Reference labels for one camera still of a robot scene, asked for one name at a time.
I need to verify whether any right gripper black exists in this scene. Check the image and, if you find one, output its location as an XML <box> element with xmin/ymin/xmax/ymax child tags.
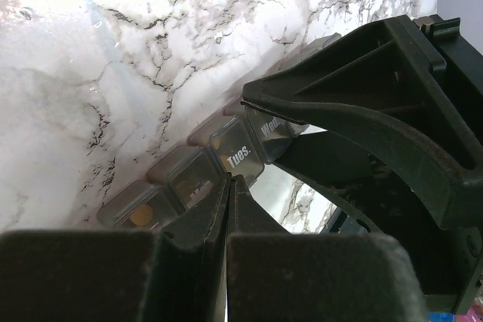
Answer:
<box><xmin>273</xmin><ymin>14</ymin><xmax>483</xmax><ymax>315</ymax></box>

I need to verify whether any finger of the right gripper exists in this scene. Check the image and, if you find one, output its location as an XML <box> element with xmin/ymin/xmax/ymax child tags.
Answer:
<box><xmin>242</xmin><ymin>15</ymin><xmax>482</xmax><ymax>229</ymax></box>

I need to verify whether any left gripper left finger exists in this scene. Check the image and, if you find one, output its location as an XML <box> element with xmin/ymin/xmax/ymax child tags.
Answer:
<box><xmin>1</xmin><ymin>176</ymin><xmax>231</xmax><ymax>321</ymax></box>

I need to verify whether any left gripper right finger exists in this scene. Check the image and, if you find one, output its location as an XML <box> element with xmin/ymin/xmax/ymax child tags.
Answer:
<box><xmin>226</xmin><ymin>176</ymin><xmax>429</xmax><ymax>321</ymax></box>

